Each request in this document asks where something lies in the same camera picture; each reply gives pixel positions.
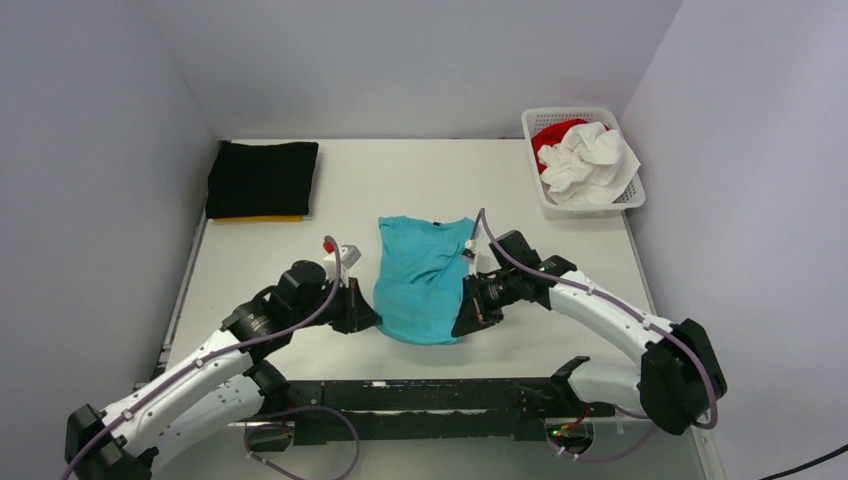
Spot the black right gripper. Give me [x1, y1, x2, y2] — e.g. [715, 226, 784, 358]
[452, 270, 521, 338]

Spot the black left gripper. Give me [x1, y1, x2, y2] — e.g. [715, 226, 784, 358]
[292, 276, 381, 334]

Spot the turquoise t shirt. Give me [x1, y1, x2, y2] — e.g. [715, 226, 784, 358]
[373, 216, 473, 346]

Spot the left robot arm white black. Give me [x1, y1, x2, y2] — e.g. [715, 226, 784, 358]
[62, 261, 381, 479]

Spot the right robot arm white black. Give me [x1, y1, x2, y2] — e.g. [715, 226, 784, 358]
[451, 230, 728, 435]

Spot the folded yellow t shirt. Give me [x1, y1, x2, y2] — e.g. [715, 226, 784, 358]
[211, 215, 305, 224]

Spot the folded black t shirt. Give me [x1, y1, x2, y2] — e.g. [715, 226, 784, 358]
[205, 141, 319, 219]

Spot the white t shirt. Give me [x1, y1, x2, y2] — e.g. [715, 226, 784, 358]
[539, 120, 641, 205]

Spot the red t shirt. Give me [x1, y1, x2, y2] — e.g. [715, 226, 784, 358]
[531, 118, 587, 174]

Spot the white plastic laundry basket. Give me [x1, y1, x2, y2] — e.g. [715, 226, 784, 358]
[521, 106, 645, 220]

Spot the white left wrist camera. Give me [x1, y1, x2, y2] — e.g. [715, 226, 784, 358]
[322, 236, 362, 276]

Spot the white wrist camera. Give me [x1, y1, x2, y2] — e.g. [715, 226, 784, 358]
[461, 239, 478, 264]
[322, 236, 362, 276]

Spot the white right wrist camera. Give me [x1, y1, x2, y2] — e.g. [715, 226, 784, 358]
[461, 239, 478, 264]

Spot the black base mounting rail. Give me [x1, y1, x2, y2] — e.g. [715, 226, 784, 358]
[252, 377, 615, 448]

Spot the aluminium table frame rail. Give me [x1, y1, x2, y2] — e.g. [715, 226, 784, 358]
[99, 206, 205, 404]

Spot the black cable bottom right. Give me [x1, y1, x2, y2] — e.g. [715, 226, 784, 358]
[759, 443, 848, 480]

